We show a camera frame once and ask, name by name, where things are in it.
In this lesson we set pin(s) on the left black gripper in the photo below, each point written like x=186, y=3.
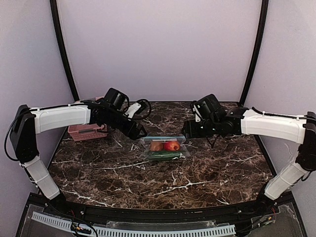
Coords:
x=131, y=127

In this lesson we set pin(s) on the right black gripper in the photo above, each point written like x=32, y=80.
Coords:
x=190, y=129

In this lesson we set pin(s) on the clear zip top bag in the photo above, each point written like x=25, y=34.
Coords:
x=146, y=141

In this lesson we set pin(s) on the green cucumber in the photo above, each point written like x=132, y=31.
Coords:
x=163, y=155

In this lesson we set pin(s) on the red apple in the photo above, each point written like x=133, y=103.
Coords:
x=172, y=146

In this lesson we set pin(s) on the pink plastic basket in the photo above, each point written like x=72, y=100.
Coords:
x=87, y=132

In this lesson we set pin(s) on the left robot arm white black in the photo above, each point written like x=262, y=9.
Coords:
x=21, y=141

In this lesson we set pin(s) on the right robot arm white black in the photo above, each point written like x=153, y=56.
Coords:
x=243, y=121

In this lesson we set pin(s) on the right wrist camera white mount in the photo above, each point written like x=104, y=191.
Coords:
x=208, y=107

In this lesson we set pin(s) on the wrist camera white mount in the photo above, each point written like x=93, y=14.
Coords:
x=208, y=107
x=132, y=112

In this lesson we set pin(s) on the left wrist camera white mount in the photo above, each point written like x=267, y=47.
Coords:
x=132, y=112

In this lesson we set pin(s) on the black front rail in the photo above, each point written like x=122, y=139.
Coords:
x=236, y=213

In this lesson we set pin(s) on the white slotted cable duct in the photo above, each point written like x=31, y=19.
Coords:
x=125, y=229

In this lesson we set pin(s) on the right black frame post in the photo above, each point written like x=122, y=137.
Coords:
x=256, y=51

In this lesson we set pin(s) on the black frame post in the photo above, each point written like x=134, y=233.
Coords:
x=256, y=51
x=62, y=48

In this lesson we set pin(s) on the left black frame post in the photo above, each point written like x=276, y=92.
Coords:
x=62, y=48

